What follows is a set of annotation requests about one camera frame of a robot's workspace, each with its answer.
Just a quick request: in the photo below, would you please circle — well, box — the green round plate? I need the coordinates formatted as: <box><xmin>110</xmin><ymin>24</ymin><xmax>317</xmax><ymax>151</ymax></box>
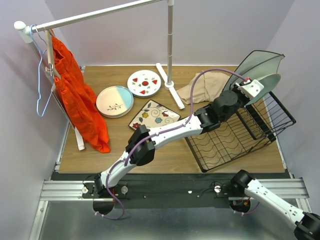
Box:
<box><xmin>246</xmin><ymin>73</ymin><xmax>281</xmax><ymax>106</ymax></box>

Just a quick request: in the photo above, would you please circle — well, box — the large square green plate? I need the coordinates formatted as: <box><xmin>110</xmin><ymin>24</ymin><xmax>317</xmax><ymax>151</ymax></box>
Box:
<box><xmin>234</xmin><ymin>50</ymin><xmax>285</xmax><ymax>80</ymax></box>

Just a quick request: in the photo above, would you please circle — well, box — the square leaf pattern plate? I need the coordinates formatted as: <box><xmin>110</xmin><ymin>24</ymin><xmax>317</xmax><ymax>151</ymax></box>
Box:
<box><xmin>128</xmin><ymin>99</ymin><xmax>181</xmax><ymax>130</ymax></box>

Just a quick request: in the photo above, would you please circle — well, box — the white blue rimmed plate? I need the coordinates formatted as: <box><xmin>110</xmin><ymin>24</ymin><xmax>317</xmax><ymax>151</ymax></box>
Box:
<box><xmin>127</xmin><ymin>69</ymin><xmax>162</xmax><ymax>95</ymax></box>

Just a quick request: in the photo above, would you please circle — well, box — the cream and teal plate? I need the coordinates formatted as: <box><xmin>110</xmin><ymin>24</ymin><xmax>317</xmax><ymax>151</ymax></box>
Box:
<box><xmin>96</xmin><ymin>86</ymin><xmax>134</xmax><ymax>118</ymax></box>

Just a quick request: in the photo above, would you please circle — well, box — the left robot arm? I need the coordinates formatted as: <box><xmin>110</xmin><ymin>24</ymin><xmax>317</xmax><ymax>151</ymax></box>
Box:
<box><xmin>93</xmin><ymin>83</ymin><xmax>260</xmax><ymax>198</ymax></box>

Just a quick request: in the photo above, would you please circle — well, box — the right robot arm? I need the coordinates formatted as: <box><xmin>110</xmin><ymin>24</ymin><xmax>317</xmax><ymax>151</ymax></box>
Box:
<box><xmin>230</xmin><ymin>169</ymin><xmax>320</xmax><ymax>240</ymax></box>

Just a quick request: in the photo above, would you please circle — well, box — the white clothes rack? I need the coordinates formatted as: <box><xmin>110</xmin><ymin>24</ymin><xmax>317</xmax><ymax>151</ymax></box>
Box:
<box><xmin>13</xmin><ymin>0</ymin><xmax>186</xmax><ymax>151</ymax></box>

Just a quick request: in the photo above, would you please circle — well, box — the beige cloth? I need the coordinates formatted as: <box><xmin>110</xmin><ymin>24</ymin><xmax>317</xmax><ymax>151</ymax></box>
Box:
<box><xmin>176</xmin><ymin>71</ymin><xmax>229</xmax><ymax>105</ymax></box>

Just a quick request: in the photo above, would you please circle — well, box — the orange garment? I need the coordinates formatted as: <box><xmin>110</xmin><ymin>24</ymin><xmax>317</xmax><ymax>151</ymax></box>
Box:
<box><xmin>51</xmin><ymin>37</ymin><xmax>111</xmax><ymax>153</ymax></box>

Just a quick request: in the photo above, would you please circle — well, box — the wooden clip hanger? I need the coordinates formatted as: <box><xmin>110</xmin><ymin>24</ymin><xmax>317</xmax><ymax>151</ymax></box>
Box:
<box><xmin>44</xmin><ymin>29</ymin><xmax>61</xmax><ymax>79</ymax></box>

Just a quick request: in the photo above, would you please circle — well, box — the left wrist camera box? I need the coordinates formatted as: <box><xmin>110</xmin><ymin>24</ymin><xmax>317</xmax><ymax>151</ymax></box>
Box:
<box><xmin>238</xmin><ymin>79</ymin><xmax>264</xmax><ymax>100</ymax></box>

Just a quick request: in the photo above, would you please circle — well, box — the black wire dish rack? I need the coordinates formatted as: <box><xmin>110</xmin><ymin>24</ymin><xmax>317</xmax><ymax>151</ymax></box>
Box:
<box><xmin>185</xmin><ymin>92</ymin><xmax>296</xmax><ymax>173</ymax></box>

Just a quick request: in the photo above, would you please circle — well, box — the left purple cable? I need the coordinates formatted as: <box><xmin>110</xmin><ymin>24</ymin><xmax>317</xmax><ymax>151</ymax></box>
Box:
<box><xmin>93</xmin><ymin>68</ymin><xmax>251</xmax><ymax>220</ymax></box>

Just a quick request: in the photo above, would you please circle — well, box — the black mounting rail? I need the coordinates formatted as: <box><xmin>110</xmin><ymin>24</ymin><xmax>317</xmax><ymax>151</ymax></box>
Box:
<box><xmin>82</xmin><ymin>172</ymin><xmax>293</xmax><ymax>210</ymax></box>

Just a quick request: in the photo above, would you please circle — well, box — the blue wire hanger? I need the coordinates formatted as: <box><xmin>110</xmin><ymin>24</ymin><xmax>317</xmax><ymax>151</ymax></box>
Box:
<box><xmin>30</xmin><ymin>24</ymin><xmax>53</xmax><ymax>118</ymax></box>

